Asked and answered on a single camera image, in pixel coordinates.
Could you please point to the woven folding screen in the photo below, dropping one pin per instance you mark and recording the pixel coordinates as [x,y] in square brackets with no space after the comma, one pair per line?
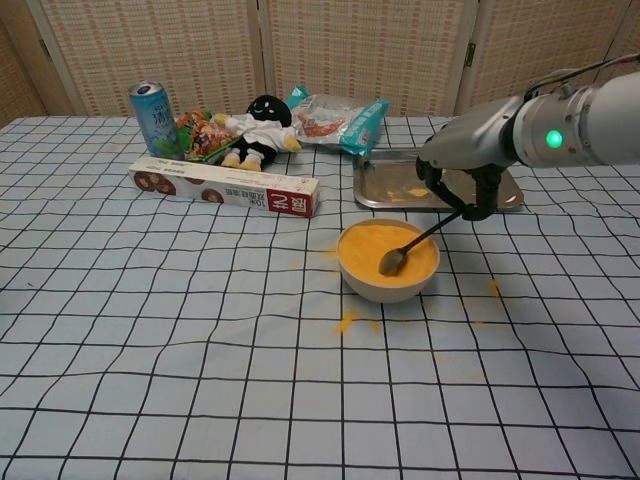
[350,50]

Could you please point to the blue checked tablecloth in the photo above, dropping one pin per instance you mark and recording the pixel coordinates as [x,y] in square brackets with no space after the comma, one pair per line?
[200,350]

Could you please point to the beige bowl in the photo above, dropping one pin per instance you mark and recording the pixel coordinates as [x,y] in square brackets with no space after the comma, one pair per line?
[387,294]

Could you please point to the stainless steel tray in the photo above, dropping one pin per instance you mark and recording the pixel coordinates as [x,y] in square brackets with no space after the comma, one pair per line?
[385,177]

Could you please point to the white cling film box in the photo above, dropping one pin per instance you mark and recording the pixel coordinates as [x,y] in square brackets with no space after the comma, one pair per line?
[200,182]

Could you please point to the teal clear food bag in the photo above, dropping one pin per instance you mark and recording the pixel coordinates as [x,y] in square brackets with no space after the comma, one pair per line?
[350,125]

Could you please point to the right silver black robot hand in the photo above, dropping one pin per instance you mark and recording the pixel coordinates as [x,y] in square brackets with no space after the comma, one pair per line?
[475,137]

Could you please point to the black plush doll white robe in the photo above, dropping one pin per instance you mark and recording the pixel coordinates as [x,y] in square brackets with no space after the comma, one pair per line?
[260,135]

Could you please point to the dark metal spoon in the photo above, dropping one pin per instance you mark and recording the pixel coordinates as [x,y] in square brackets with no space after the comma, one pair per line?
[392,262]

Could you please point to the blue drink can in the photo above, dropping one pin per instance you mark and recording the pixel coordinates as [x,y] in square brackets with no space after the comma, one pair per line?
[155,120]

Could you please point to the green orange snack bag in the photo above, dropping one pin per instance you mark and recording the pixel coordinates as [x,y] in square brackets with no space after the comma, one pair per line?
[205,137]

